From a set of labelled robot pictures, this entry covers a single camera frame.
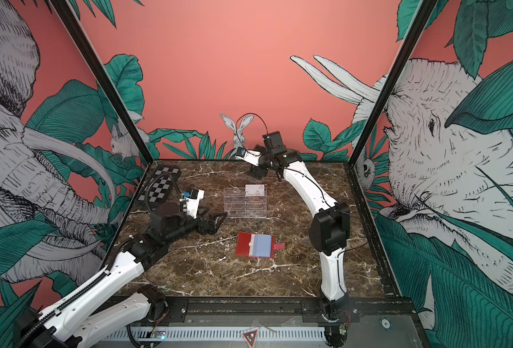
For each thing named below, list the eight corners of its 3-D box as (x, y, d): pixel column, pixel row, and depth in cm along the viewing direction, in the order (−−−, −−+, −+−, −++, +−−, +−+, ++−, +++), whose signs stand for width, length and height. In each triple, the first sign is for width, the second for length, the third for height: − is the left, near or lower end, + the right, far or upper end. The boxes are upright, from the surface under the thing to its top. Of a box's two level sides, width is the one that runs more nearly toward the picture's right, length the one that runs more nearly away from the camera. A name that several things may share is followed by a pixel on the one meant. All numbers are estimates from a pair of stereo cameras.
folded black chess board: (138, 207, 103) (134, 202, 100) (161, 169, 119) (158, 164, 116) (162, 210, 102) (159, 205, 99) (181, 172, 118) (179, 167, 115)
